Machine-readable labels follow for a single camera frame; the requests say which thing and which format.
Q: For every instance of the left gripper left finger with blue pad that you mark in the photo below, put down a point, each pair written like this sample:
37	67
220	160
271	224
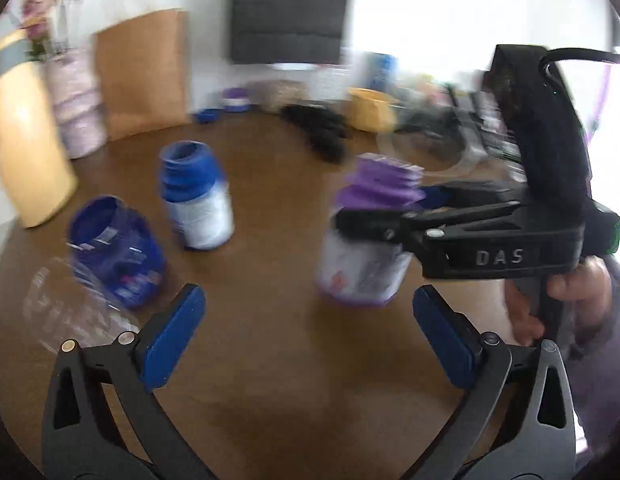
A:
102	419

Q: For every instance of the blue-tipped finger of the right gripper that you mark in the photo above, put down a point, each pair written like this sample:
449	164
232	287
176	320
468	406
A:
470	193

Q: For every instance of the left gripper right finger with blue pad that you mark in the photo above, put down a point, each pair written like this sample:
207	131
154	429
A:
515	420

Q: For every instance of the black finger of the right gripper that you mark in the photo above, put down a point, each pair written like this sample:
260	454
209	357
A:
369	223

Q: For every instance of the person's right hand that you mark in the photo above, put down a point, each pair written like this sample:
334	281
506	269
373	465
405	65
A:
588	289

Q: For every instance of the purple bottle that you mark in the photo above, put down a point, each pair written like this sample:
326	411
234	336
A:
356	269

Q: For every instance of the black electronics pile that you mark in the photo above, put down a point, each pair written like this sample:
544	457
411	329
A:
459	127

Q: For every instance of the grey purple sleeve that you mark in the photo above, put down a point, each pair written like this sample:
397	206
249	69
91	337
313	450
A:
593	367

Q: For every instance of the yellow mug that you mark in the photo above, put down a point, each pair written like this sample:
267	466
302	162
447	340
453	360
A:
371	111

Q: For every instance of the black cloth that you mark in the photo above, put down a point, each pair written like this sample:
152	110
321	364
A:
324	130

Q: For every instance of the blue packet in bag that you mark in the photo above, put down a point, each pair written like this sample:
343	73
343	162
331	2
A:
380	71

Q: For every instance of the wide dark blue jar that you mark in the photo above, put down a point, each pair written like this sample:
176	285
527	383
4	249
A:
113	247

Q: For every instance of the clear jar with grains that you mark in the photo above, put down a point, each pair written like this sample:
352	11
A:
277	94

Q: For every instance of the tall blue bottle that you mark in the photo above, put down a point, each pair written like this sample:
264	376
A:
195	191

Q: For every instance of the purple and white cap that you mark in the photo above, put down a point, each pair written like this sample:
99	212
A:
235	100

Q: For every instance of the blue bottle cap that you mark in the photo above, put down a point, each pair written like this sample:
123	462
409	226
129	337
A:
207	115

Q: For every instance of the black paper bag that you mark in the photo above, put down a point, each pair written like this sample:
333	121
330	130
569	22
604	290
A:
286	31

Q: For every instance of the cream thermos jug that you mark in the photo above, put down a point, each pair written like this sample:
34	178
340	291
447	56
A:
34	168

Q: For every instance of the brown paper bag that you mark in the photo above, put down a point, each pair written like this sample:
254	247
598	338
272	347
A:
142	67

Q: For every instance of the pink ceramic vase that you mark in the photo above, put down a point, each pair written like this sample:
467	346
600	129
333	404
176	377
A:
77	102

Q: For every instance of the dried pink flowers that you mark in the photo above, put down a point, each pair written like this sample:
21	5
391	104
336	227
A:
51	26

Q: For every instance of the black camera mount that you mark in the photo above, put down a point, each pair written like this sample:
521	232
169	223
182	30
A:
536	108

